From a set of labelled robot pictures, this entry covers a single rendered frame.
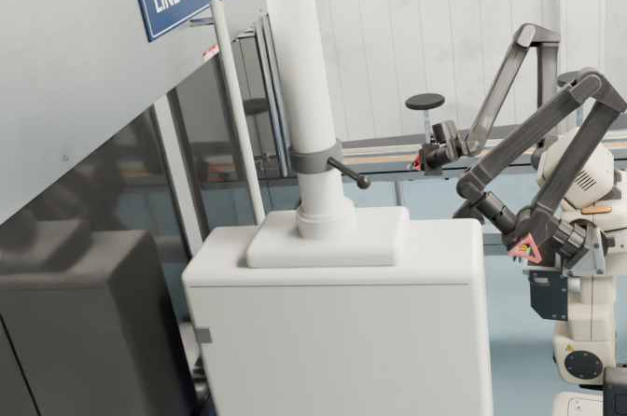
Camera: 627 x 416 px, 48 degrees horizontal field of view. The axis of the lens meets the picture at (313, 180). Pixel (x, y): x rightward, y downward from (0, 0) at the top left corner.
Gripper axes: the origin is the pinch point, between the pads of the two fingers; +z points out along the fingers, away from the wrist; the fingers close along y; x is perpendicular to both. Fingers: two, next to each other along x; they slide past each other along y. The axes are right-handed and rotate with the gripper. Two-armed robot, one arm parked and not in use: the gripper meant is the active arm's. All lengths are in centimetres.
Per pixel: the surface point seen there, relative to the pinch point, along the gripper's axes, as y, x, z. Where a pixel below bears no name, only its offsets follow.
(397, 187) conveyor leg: 6, -43, 75
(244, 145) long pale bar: -7, 80, -49
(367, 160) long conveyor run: 18, -30, 77
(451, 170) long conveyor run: 10, -57, 53
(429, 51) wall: 138, -186, 223
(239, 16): 28, 74, -35
